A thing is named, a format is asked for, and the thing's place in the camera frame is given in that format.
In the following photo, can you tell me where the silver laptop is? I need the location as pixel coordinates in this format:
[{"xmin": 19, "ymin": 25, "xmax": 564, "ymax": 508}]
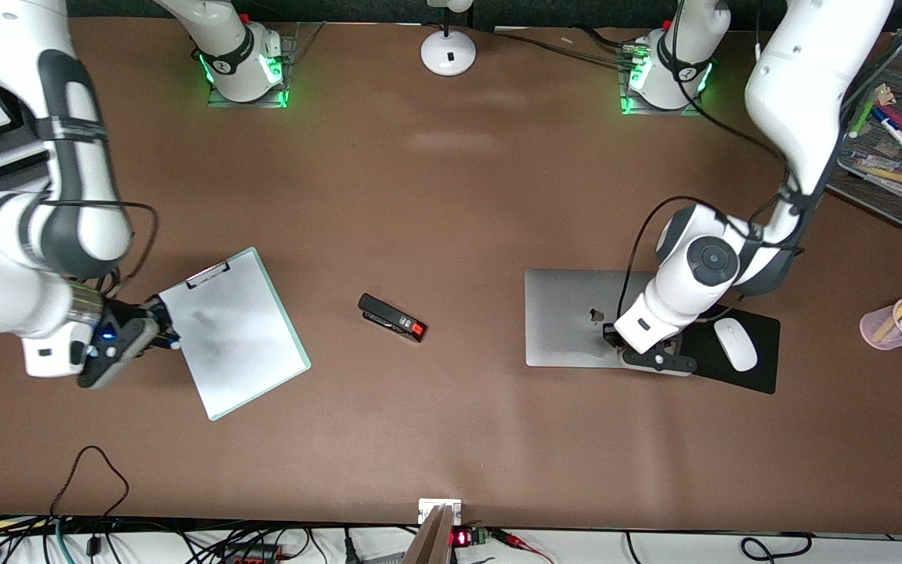
[{"xmin": 524, "ymin": 269, "xmax": 675, "ymax": 370}]

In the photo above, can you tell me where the green marker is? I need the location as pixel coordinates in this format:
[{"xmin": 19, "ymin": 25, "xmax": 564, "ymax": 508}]
[{"xmin": 850, "ymin": 85, "xmax": 890, "ymax": 140}]

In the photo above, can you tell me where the white marker blue cap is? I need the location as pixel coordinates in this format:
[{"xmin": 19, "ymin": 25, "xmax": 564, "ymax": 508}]
[{"xmin": 871, "ymin": 106, "xmax": 902, "ymax": 165}]

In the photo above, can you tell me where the mint green clipboard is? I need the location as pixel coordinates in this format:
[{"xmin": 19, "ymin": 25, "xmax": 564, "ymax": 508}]
[{"xmin": 157, "ymin": 247, "xmax": 312, "ymax": 422}]

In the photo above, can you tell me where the white computer mouse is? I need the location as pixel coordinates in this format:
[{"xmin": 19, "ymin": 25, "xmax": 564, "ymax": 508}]
[{"xmin": 713, "ymin": 317, "xmax": 759, "ymax": 373}]

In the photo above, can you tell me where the white paper sheet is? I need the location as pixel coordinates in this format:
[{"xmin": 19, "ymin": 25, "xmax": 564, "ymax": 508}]
[{"xmin": 159, "ymin": 251, "xmax": 307, "ymax": 418}]

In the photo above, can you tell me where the black mouse pad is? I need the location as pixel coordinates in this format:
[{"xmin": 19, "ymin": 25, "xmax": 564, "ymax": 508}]
[{"xmin": 682, "ymin": 305, "xmax": 781, "ymax": 396}]

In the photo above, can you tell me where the black stacked document tray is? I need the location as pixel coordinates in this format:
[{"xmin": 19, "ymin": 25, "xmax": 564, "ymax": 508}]
[{"xmin": 0, "ymin": 47, "xmax": 52, "ymax": 204}]

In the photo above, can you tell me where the black and red stapler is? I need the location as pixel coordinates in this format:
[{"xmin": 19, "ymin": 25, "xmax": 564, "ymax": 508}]
[{"xmin": 357, "ymin": 293, "xmax": 428, "ymax": 344}]

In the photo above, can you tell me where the yellow pencil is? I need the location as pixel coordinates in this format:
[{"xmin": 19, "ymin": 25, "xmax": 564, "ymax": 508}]
[{"xmin": 872, "ymin": 295, "xmax": 902, "ymax": 343}]

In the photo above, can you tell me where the red probe clip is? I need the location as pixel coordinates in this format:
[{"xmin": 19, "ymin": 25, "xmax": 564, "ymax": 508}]
[{"xmin": 490, "ymin": 528, "xmax": 555, "ymax": 564}]

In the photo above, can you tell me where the black and red power strip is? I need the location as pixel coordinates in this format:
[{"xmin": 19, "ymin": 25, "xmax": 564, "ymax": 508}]
[{"xmin": 220, "ymin": 544, "xmax": 287, "ymax": 564}]

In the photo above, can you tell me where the white label plate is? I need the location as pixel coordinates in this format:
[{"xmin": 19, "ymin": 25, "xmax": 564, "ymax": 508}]
[{"xmin": 418, "ymin": 498, "xmax": 463, "ymax": 526}]

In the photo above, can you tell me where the wooden stand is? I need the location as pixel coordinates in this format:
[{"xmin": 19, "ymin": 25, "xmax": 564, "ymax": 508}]
[{"xmin": 402, "ymin": 504, "xmax": 456, "ymax": 564}]

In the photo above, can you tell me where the white lamp base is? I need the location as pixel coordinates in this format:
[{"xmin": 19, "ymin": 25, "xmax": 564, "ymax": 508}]
[{"xmin": 420, "ymin": 0, "xmax": 478, "ymax": 78}]

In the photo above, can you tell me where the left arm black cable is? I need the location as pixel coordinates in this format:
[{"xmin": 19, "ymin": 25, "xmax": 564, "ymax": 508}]
[{"xmin": 615, "ymin": 0, "xmax": 808, "ymax": 322}]

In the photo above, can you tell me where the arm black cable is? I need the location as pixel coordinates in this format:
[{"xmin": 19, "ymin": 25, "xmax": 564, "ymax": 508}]
[
  {"xmin": 615, "ymin": 0, "xmax": 808, "ymax": 322},
  {"xmin": 44, "ymin": 200, "xmax": 160, "ymax": 302}
]

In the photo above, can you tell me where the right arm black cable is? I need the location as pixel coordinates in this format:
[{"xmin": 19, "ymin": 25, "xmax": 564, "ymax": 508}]
[{"xmin": 44, "ymin": 200, "xmax": 160, "ymax": 302}]

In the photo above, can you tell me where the black looped cable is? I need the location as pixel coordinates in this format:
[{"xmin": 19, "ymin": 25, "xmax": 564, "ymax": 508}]
[{"xmin": 50, "ymin": 445, "xmax": 131, "ymax": 559}]

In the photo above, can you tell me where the thick black coiled cable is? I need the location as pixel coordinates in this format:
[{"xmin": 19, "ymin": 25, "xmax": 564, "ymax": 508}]
[{"xmin": 739, "ymin": 533, "xmax": 814, "ymax": 563}]

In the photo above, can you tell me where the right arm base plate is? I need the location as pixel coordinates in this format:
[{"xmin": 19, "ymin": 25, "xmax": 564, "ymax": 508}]
[{"xmin": 207, "ymin": 22, "xmax": 325, "ymax": 109}]

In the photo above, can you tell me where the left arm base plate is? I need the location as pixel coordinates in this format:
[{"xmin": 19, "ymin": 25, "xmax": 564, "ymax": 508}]
[{"xmin": 619, "ymin": 43, "xmax": 706, "ymax": 117}]

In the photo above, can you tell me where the grey wire mesh tray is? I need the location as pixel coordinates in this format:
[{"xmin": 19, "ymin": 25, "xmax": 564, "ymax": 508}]
[{"xmin": 827, "ymin": 38, "xmax": 902, "ymax": 230}]

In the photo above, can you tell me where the thin black table cable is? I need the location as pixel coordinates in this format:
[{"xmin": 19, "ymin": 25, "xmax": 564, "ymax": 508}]
[{"xmin": 463, "ymin": 23, "xmax": 648, "ymax": 67}]

